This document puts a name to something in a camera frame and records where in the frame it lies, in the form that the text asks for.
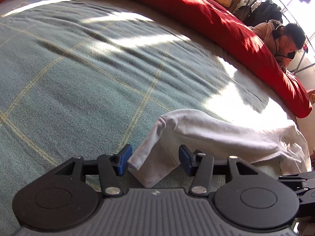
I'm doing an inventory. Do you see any dark jacket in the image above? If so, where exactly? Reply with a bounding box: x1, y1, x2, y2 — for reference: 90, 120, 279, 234
236, 1, 283, 27

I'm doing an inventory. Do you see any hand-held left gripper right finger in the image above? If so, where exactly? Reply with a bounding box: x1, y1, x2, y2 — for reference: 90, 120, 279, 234
179, 145, 260, 195

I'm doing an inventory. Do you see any red quilt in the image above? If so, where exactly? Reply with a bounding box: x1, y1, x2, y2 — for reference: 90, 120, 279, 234
84, 0, 313, 118

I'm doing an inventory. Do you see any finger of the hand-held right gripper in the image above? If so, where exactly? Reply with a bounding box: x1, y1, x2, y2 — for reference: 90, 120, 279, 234
296, 188, 315, 218
278, 171, 315, 188

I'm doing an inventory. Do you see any metal drying rack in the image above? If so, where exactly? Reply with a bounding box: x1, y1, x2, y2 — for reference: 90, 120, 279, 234
246, 0, 315, 75

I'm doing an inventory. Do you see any white t-shirt with black lettering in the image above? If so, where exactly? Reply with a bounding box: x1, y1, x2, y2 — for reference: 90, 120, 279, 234
127, 108, 311, 188

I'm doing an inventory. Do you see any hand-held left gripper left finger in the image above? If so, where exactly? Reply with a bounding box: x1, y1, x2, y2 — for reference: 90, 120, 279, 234
53, 144, 133, 197

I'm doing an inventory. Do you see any green plaid bed sheet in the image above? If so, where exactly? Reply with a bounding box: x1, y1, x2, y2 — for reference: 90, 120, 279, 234
0, 0, 315, 236

